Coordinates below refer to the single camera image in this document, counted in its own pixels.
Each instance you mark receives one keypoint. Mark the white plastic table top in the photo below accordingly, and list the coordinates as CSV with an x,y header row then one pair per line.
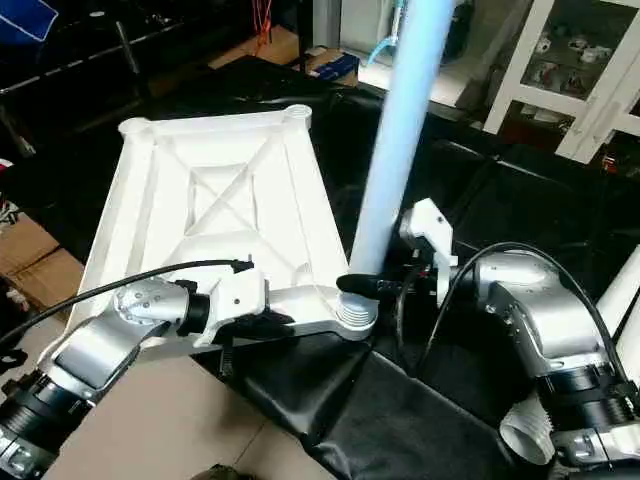
x,y
200,190

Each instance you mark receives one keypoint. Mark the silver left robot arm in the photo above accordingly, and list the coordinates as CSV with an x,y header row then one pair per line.
x,y
100,345

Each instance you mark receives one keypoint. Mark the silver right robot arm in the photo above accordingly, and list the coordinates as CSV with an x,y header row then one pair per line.
x,y
550,320

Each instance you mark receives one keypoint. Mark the black work mat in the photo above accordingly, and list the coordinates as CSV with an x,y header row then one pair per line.
x,y
470,190

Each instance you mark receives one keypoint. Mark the small blue box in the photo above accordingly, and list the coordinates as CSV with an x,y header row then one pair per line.
x,y
335,66

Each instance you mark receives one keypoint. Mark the light blue hanger hook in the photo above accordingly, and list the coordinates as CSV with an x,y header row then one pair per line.
x,y
394,45

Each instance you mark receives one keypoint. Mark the cardboard box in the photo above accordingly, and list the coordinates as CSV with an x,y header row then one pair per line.
x,y
255,48

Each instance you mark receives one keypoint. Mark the white drawer cabinet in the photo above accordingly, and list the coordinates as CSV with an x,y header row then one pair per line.
x,y
580,70

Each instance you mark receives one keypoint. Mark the blue bag on shelf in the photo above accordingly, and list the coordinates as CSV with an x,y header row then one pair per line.
x,y
25,18

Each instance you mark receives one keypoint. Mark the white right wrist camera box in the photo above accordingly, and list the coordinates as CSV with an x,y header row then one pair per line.
x,y
430,240

